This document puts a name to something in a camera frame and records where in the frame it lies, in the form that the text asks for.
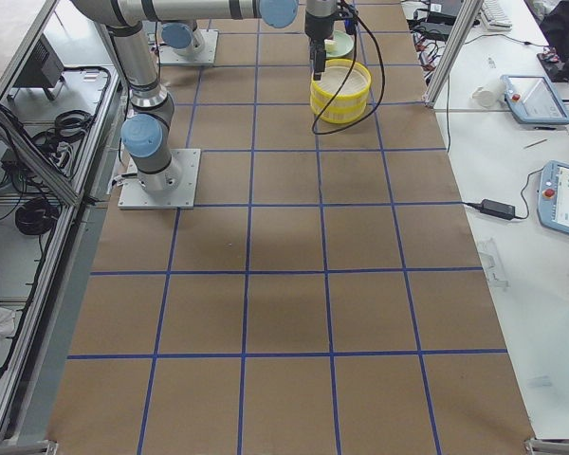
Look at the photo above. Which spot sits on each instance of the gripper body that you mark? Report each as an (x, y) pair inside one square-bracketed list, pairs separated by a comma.
[(316, 29)]

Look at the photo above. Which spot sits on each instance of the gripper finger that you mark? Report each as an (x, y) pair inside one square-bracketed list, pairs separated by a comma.
[(319, 63), (312, 49)]

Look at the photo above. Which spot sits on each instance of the white steamed bun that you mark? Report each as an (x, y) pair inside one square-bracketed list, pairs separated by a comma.
[(330, 46)]

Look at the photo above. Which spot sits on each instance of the yellow steamer layer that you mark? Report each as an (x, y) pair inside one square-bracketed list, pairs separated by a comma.
[(336, 114), (346, 82)]

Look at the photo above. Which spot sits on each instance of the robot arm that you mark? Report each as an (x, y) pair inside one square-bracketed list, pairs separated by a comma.
[(145, 134), (183, 37)]

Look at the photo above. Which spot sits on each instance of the light green plate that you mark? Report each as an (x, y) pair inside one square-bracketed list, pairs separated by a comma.
[(345, 45)]

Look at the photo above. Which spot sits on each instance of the far teach pendant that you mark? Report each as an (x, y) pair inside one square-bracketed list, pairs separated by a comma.
[(534, 101)]

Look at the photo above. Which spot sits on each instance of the teach pendant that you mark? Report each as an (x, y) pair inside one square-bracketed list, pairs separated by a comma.
[(553, 198), (534, 101)]

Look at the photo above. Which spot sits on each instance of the black power adapter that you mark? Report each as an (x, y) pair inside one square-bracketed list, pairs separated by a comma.
[(498, 209)]

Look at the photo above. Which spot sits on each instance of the clear plastic holder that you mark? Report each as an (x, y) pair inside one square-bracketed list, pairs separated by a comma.
[(492, 265)]

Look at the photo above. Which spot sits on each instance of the black electronics box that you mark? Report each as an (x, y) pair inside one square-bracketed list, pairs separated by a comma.
[(43, 69)]

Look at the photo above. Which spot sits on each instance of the near teach pendant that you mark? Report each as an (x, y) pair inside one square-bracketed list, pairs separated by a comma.
[(553, 198)]

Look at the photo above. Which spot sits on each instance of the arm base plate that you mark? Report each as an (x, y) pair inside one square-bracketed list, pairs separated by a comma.
[(173, 188), (206, 57)]

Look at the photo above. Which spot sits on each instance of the aluminium frame post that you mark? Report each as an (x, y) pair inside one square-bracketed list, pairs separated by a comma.
[(460, 30)]

